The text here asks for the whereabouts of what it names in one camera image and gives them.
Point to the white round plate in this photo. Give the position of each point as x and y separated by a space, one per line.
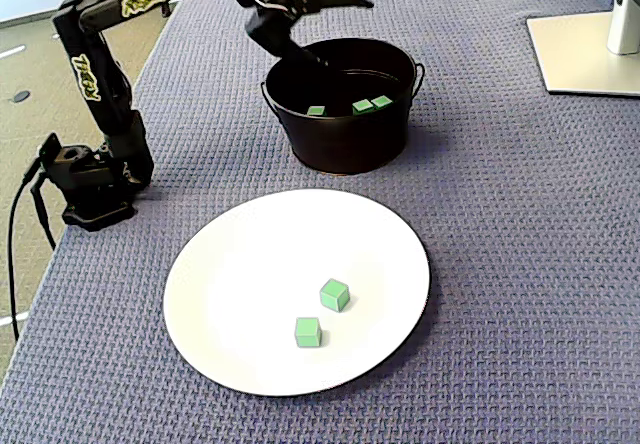
260 264

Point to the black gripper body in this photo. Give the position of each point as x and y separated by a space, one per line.
289 20

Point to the black round floor cap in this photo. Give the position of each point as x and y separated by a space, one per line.
21 96

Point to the monitor stand base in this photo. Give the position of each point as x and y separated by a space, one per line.
575 54

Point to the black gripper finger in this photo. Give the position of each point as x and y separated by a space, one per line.
302 55
335 1

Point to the black furniture leg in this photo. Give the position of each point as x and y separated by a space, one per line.
166 10

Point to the blue textured table mat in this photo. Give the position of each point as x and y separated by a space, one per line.
500 264

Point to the black metal bucket container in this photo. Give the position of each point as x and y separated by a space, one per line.
345 144

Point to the green cube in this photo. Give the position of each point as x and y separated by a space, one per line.
362 106
334 294
316 110
307 332
381 101

